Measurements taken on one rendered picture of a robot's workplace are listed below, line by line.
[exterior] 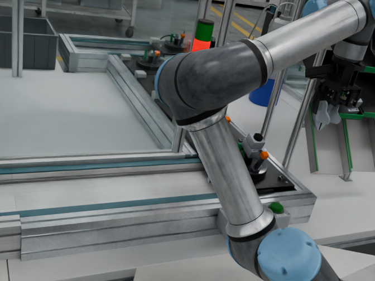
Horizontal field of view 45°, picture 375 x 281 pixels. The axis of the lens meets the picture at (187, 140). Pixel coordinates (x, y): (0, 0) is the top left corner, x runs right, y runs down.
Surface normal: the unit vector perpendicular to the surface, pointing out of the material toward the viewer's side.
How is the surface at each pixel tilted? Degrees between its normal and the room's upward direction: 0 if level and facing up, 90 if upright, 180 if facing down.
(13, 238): 90
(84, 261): 0
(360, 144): 45
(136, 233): 90
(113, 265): 0
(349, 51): 90
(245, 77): 85
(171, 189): 0
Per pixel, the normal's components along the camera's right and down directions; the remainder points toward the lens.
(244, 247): -0.48, 0.43
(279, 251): -0.51, -0.73
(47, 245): 0.39, 0.48
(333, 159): 0.29, -0.29
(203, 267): 0.18, -0.88
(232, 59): -0.10, -0.28
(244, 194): 0.38, 0.11
